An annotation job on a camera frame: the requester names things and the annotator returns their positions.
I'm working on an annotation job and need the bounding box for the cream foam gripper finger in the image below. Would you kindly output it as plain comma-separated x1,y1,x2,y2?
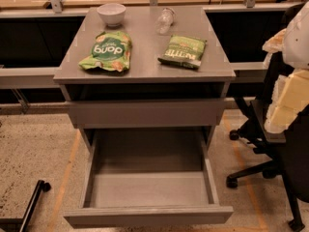
264,70,309,133
262,29,286,68

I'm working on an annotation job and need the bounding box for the green rice chip bag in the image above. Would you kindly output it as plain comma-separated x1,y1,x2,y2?
78,31,132,73

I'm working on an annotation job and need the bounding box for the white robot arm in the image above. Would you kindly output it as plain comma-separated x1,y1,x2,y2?
263,2,309,133

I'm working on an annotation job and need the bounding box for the dark green snack bag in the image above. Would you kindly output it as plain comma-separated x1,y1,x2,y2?
157,35,207,70

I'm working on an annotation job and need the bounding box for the grey drawer cabinet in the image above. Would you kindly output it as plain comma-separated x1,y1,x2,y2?
54,6,235,150

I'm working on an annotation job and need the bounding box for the open grey drawer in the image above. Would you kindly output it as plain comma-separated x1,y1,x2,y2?
64,128,233,228

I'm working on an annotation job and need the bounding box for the closed grey drawer front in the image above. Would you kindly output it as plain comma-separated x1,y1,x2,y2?
68,99,225,129

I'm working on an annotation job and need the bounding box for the black office chair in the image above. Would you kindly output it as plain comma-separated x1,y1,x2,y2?
225,2,309,232

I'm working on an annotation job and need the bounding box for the white ceramic bowl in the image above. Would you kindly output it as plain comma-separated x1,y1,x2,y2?
97,3,126,26

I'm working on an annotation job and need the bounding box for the black wheeled stand base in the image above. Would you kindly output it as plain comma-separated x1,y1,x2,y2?
0,180,51,232

